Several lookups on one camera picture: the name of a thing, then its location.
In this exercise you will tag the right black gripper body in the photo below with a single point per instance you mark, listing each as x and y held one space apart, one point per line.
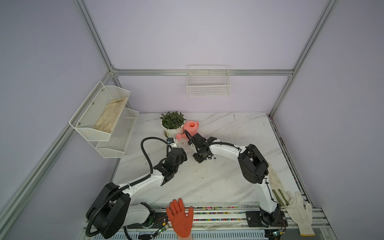
199 157

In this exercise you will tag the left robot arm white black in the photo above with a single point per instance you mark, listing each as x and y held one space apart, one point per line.
118 206

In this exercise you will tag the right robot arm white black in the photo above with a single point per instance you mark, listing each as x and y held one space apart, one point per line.
253 165

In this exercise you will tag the pink watering can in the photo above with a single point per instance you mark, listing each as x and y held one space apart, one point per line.
190 126

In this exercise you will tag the potted green plant white pot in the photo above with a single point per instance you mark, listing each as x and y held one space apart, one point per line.
173 123

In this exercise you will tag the white lower mesh shelf bin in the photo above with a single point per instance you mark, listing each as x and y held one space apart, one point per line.
121 135

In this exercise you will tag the white mesh shelf bin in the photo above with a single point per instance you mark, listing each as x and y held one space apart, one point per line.
121 135
86 117

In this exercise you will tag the orange rubber glove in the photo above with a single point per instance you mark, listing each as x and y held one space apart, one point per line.
181 222

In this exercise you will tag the beige green work glove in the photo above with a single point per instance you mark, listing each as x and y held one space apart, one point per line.
277 188

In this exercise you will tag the white upper mesh shelf bin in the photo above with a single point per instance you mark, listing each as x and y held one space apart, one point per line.
86 117

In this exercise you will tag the white knit glove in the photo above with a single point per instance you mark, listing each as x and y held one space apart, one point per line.
301 214

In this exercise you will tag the white wire wall basket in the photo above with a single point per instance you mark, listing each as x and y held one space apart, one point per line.
208 80

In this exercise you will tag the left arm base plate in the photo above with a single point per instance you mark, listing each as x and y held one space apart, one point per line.
154 221

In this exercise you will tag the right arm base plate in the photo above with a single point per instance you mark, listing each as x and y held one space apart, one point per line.
262 219

